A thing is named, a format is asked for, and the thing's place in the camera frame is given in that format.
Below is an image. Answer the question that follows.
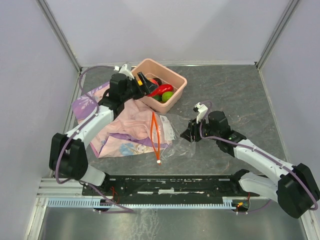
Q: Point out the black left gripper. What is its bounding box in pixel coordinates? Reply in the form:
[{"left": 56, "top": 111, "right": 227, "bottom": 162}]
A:
[{"left": 121, "top": 72, "right": 158, "bottom": 103}]

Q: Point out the clear zip top bag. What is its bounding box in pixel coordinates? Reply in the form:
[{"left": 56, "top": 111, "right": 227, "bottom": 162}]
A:
[{"left": 149, "top": 112, "right": 196, "bottom": 165}]

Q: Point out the pink plastic tub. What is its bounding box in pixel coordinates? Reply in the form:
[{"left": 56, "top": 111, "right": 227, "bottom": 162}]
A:
[{"left": 130, "top": 58, "right": 188, "bottom": 116}]

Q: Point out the red fake tomato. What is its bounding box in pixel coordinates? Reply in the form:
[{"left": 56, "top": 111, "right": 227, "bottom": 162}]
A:
[{"left": 148, "top": 78, "right": 159, "bottom": 86}]

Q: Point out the pink purple printed cloth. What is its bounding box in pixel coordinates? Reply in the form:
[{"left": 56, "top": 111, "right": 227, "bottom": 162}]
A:
[{"left": 71, "top": 86, "right": 173, "bottom": 159}]

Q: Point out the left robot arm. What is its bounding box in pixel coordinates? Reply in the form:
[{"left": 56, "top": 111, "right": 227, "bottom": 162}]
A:
[{"left": 49, "top": 72, "right": 159, "bottom": 195}]

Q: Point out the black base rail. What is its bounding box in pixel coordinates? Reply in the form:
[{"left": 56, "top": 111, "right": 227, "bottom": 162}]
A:
[{"left": 97, "top": 169, "right": 257, "bottom": 205}]

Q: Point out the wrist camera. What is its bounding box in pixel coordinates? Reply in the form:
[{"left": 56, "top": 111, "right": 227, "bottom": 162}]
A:
[
  {"left": 193, "top": 102, "right": 208, "bottom": 124},
  {"left": 118, "top": 63, "right": 134, "bottom": 80}
]

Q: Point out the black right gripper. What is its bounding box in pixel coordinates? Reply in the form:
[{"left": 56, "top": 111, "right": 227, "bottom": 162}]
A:
[{"left": 179, "top": 115, "right": 219, "bottom": 144}]

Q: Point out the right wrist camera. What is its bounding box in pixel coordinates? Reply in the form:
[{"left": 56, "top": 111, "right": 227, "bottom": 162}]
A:
[{"left": 193, "top": 102, "right": 208, "bottom": 124}]

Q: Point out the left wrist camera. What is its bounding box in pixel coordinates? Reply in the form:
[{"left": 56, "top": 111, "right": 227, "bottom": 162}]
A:
[{"left": 118, "top": 63, "right": 134, "bottom": 80}]

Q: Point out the green fake apple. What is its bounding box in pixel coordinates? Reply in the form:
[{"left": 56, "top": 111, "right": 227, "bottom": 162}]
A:
[{"left": 161, "top": 91, "right": 174, "bottom": 103}]

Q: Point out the red fake pepper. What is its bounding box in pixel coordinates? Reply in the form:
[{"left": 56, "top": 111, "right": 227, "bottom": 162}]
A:
[{"left": 147, "top": 84, "right": 174, "bottom": 97}]

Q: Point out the dark green fake vegetable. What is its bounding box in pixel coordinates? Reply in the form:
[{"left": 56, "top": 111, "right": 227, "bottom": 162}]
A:
[{"left": 152, "top": 95, "right": 162, "bottom": 102}]

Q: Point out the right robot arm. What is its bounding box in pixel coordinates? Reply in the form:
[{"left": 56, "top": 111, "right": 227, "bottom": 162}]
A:
[{"left": 180, "top": 111, "right": 320, "bottom": 219}]

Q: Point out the dark purple fake eggplant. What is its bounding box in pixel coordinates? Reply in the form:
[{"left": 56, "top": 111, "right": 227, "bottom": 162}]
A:
[{"left": 153, "top": 77, "right": 162, "bottom": 86}]

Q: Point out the light blue cable duct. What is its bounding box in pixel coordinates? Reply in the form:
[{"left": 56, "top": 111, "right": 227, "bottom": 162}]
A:
[{"left": 47, "top": 196, "right": 251, "bottom": 209}]

